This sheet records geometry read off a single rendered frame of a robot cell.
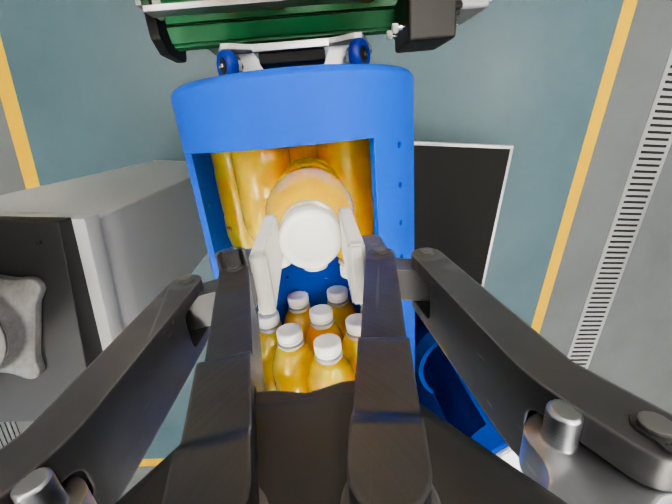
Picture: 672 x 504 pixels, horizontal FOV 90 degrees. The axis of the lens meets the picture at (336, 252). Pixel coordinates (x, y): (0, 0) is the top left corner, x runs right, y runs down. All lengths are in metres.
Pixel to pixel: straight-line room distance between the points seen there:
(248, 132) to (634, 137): 1.99
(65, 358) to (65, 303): 0.10
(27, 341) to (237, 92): 0.55
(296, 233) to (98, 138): 1.61
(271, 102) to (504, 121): 1.53
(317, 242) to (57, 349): 0.61
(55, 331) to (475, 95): 1.62
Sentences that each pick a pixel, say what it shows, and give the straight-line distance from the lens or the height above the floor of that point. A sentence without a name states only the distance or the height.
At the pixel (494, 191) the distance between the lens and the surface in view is 1.63.
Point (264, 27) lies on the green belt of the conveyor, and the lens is 0.68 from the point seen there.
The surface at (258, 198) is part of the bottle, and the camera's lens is 0.42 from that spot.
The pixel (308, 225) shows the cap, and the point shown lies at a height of 1.36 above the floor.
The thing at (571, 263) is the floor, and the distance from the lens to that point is 2.18.
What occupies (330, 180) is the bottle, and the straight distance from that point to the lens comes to 0.25.
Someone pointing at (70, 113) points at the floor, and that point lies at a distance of 1.83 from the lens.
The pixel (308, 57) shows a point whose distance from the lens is 0.51.
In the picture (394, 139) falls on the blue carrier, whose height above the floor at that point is 1.20.
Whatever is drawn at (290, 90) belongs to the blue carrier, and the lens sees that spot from 0.32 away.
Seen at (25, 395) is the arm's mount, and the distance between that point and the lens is 0.84.
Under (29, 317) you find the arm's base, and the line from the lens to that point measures 0.72.
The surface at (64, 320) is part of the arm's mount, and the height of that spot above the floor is 1.04.
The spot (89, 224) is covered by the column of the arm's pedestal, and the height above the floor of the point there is 0.99.
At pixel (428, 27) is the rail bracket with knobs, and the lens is 0.59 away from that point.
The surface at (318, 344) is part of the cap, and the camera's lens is 0.48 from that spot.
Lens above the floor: 1.55
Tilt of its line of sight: 69 degrees down
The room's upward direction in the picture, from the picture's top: 168 degrees clockwise
